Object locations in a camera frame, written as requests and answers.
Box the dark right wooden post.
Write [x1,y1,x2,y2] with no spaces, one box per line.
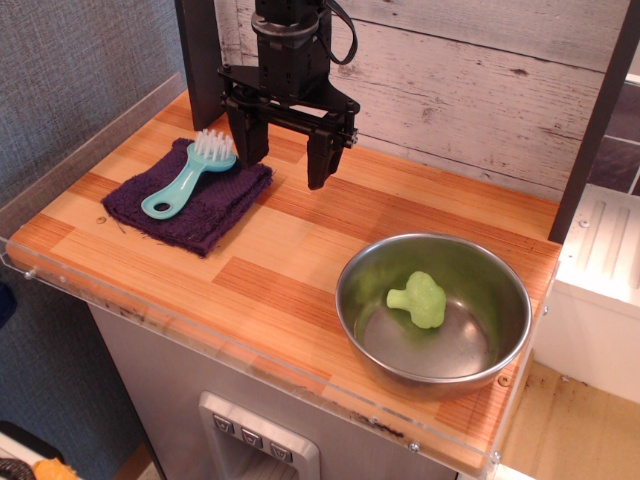
[548,0,639,244]

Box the dark left wooden post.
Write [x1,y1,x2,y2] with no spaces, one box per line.
[174,0,224,130]

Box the purple folded towel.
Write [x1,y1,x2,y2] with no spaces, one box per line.
[102,138,273,256]

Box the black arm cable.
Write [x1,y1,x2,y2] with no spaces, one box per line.
[317,0,359,66]

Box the dark wooden post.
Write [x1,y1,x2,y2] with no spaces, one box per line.
[174,0,224,130]
[548,0,639,244]

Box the grey toy fridge cabinet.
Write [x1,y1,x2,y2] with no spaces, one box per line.
[90,307,457,479]

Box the green toy broccoli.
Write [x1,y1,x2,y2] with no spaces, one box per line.
[386,271,447,329]

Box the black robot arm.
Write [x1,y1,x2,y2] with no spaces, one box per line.
[219,1,360,190]

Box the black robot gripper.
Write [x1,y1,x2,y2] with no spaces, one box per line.
[219,34,360,190]

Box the orange object bottom left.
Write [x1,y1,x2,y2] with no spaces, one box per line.
[32,458,79,480]

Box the stainless steel bowl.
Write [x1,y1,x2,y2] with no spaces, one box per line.
[335,233,533,399]

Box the silver dispenser button panel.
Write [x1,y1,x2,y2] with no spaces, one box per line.
[198,391,321,479]

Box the light blue scrub brush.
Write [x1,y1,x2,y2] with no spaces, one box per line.
[141,129,237,220]

